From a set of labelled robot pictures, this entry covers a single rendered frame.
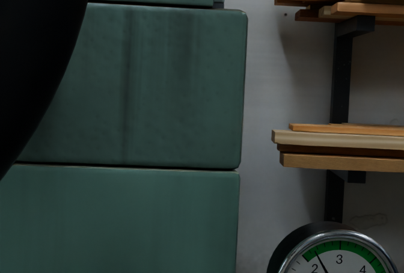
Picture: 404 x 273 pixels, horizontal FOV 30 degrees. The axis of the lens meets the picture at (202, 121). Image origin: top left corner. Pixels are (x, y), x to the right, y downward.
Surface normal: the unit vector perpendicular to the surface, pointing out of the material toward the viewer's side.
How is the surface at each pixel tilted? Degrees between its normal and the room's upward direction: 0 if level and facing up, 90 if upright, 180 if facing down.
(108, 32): 90
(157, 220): 90
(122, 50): 90
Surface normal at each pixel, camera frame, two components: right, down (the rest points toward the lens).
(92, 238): 0.09, 0.06
